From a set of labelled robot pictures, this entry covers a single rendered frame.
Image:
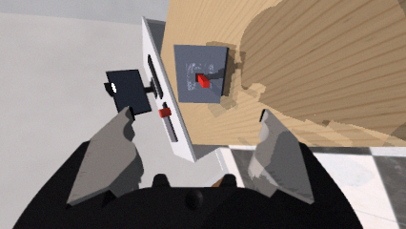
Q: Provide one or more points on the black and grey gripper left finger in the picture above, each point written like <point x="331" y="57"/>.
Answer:
<point x="100" y="170"/>

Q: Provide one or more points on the dark red rectangular peg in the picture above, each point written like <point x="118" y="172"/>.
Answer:
<point x="205" y="83"/>

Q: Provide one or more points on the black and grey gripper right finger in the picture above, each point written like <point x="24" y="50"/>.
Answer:
<point x="286" y="170"/>

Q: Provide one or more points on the dark grey block with square hole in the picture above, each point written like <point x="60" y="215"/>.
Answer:
<point x="191" y="60"/>

